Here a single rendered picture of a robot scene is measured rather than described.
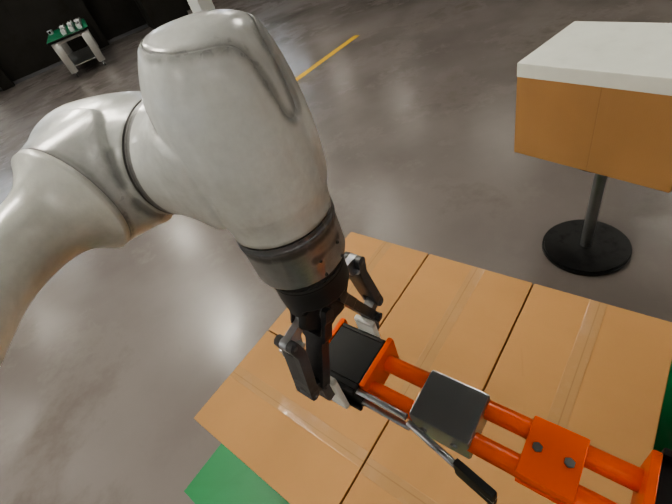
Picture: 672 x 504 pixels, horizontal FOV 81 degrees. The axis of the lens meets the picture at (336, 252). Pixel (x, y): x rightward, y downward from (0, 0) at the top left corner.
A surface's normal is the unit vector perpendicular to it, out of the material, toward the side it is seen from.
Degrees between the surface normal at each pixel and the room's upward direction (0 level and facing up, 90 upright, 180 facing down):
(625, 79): 90
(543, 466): 0
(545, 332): 0
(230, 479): 0
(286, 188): 91
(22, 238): 62
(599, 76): 90
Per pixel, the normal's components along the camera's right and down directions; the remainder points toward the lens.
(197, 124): -0.11, 0.56
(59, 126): -0.24, -0.56
